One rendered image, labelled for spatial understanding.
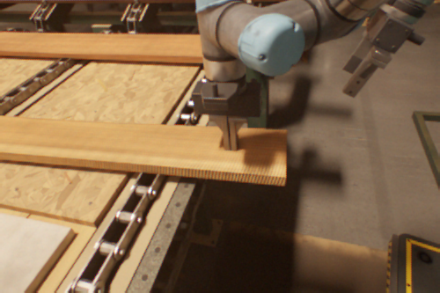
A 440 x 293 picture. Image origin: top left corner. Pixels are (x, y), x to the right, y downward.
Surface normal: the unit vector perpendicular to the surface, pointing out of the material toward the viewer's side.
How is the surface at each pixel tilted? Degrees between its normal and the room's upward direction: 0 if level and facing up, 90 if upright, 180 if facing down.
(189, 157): 0
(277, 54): 90
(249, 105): 90
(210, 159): 0
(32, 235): 0
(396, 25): 83
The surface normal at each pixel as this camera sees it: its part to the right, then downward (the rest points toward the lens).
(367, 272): -0.08, -0.78
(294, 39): 0.50, 0.50
